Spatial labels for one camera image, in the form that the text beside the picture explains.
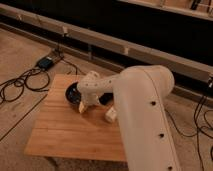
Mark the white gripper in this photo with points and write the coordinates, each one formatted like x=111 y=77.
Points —
x=88 y=99

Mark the black eraser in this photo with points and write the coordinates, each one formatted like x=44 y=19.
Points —
x=105 y=98

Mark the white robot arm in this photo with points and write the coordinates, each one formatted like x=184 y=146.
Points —
x=138 y=101

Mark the black round bowl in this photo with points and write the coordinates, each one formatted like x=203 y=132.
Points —
x=72 y=94

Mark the wooden table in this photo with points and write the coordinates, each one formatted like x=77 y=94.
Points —
x=60 y=131

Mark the black power adapter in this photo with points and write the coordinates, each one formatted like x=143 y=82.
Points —
x=45 y=63

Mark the long metal rail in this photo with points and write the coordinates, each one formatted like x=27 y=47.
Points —
x=180 y=65

